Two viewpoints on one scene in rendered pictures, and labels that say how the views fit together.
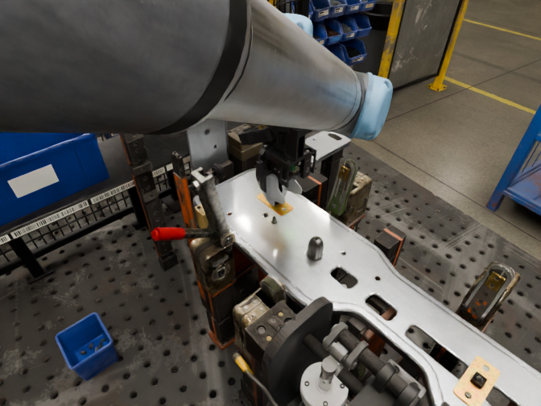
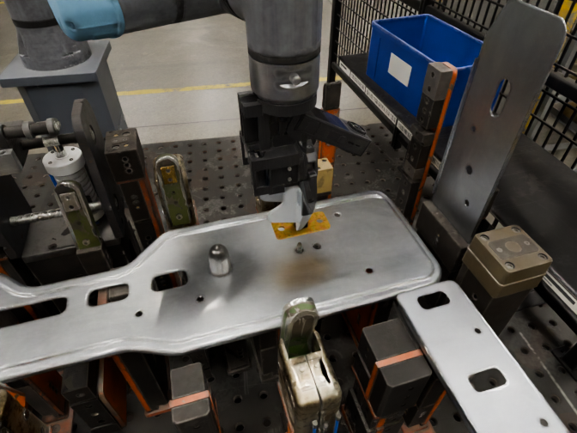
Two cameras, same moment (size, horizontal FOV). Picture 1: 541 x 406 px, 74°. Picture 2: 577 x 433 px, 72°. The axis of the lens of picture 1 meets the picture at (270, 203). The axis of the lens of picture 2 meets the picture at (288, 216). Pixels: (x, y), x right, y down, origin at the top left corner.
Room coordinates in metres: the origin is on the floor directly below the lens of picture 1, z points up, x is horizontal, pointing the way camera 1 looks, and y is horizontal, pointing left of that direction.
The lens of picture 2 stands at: (0.74, -0.40, 1.47)
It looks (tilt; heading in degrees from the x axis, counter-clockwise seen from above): 43 degrees down; 115
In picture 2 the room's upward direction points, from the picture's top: straight up
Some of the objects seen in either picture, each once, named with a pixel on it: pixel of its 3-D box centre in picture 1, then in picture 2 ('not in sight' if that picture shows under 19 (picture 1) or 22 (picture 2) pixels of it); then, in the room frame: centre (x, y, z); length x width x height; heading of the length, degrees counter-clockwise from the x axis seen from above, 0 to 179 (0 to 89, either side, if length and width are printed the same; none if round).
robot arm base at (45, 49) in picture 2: not in sight; (49, 36); (-0.15, 0.23, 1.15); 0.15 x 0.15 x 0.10
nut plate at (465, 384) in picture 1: (478, 380); not in sight; (0.23, -0.32, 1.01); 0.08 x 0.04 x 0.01; 132
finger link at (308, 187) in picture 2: not in sight; (304, 185); (0.60, -0.03, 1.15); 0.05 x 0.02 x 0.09; 131
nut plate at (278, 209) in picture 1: (274, 200); (300, 222); (0.58, -0.01, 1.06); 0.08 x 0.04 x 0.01; 41
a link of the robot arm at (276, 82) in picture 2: not in sight; (285, 73); (0.57, -0.03, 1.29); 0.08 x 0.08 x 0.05
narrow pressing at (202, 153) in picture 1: (204, 109); (481, 136); (0.79, 0.16, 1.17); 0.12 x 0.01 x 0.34; 131
